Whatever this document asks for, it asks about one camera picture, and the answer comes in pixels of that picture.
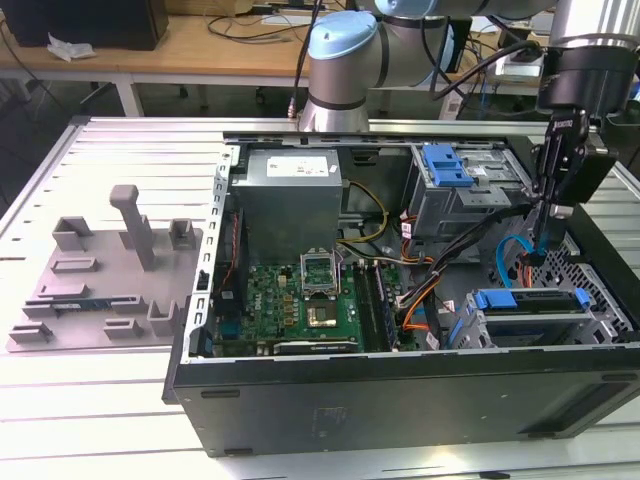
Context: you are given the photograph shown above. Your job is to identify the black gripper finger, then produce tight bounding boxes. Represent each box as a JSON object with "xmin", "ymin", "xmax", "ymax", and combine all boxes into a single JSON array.
[{"xmin": 531, "ymin": 143, "xmax": 585, "ymax": 247}]

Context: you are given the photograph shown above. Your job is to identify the blue data wire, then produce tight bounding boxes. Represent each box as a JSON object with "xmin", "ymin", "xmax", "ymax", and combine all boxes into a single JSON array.
[{"xmin": 493, "ymin": 205, "xmax": 551, "ymax": 290}]

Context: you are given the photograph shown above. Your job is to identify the orange black power wire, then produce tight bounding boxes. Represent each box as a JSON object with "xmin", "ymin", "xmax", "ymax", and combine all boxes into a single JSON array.
[{"xmin": 516, "ymin": 252, "xmax": 546, "ymax": 290}]

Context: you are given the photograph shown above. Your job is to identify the hard disk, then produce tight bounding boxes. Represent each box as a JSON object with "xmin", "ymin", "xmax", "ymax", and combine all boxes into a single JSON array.
[{"xmin": 446, "ymin": 286, "xmax": 591, "ymax": 351}]

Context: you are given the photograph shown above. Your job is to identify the grey metal disk bay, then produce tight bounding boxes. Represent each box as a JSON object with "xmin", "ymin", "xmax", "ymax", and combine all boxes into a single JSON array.
[{"xmin": 463, "ymin": 286, "xmax": 627, "ymax": 351}]

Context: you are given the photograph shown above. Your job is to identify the blue plastic drive latch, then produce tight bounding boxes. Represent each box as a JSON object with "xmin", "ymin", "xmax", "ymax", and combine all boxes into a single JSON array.
[{"xmin": 422, "ymin": 143, "xmax": 474, "ymax": 189}]

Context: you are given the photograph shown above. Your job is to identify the grey optical drive cage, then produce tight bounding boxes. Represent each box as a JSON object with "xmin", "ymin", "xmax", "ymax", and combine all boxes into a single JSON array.
[{"xmin": 405, "ymin": 142, "xmax": 542, "ymax": 242}]

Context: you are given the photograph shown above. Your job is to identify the RAM stick in slot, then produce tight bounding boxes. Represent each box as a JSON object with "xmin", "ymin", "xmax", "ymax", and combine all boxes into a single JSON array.
[{"xmin": 371, "ymin": 259, "xmax": 403, "ymax": 351}]

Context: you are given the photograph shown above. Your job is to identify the metal socket cover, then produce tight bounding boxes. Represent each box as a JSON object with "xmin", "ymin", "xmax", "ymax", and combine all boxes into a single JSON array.
[{"xmin": 298, "ymin": 247, "xmax": 342, "ymax": 300}]

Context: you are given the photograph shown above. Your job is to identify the grey power supply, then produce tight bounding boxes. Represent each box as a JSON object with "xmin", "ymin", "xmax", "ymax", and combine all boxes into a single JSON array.
[{"xmin": 230, "ymin": 149, "xmax": 344, "ymax": 265}]

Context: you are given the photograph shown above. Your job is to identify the CPU socket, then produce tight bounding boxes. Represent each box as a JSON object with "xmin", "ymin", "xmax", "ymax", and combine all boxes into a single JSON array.
[{"xmin": 304, "ymin": 297, "xmax": 342, "ymax": 330}]

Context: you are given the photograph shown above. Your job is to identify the graphics card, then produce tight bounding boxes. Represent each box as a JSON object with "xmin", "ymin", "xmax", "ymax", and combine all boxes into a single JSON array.
[{"xmin": 259, "ymin": 338, "xmax": 360, "ymax": 357}]

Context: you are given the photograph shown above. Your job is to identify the green motherboard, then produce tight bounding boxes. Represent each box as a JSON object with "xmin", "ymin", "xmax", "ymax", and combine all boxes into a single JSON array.
[{"xmin": 212, "ymin": 259, "xmax": 416, "ymax": 357}]

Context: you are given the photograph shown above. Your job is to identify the black PC case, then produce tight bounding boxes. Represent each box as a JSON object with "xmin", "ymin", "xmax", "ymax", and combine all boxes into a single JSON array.
[{"xmin": 162, "ymin": 119, "xmax": 640, "ymax": 459}]

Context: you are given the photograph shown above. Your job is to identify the wooden desk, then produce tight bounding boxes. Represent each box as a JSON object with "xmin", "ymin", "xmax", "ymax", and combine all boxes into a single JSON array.
[{"xmin": 0, "ymin": 12, "xmax": 551, "ymax": 120}]

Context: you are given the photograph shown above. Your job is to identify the grey parts rack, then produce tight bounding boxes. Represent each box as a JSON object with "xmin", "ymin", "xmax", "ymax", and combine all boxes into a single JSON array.
[{"xmin": 2, "ymin": 184, "xmax": 207, "ymax": 354}]

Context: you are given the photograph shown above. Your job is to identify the large black box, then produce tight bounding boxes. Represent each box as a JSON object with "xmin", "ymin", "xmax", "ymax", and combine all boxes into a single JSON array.
[{"xmin": 3, "ymin": 0, "xmax": 170, "ymax": 52}]

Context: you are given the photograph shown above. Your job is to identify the RAM stick on rack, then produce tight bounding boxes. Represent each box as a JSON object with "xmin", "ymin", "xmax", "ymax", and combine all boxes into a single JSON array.
[{"xmin": 48, "ymin": 298, "xmax": 115, "ymax": 311}]

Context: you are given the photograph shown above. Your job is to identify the white plastic bag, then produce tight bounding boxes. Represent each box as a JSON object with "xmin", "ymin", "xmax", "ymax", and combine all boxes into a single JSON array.
[{"xmin": 46, "ymin": 31, "xmax": 96, "ymax": 64}]

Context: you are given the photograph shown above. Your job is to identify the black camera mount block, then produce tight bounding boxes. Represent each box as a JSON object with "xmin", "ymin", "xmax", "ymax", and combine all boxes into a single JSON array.
[{"xmin": 559, "ymin": 142, "xmax": 618, "ymax": 206}]

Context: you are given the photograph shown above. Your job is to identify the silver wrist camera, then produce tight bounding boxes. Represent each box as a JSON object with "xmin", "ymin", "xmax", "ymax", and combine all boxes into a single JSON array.
[{"xmin": 492, "ymin": 48, "xmax": 546, "ymax": 84}]

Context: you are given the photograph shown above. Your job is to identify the black wire bundle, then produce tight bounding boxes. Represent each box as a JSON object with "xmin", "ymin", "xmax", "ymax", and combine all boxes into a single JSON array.
[{"xmin": 397, "ymin": 205, "xmax": 536, "ymax": 314}]

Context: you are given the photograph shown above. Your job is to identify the yellow black wires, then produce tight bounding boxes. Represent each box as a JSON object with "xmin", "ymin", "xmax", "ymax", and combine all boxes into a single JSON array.
[{"xmin": 335, "ymin": 180, "xmax": 392, "ymax": 247}]

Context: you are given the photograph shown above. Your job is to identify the orange flat wire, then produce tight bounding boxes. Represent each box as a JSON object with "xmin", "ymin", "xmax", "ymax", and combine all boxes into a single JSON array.
[{"xmin": 401, "ymin": 301, "xmax": 432, "ymax": 335}]

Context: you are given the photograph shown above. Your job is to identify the black cable silver plug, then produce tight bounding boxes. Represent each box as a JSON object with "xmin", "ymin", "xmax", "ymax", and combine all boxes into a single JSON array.
[{"xmin": 287, "ymin": 0, "xmax": 324, "ymax": 121}]

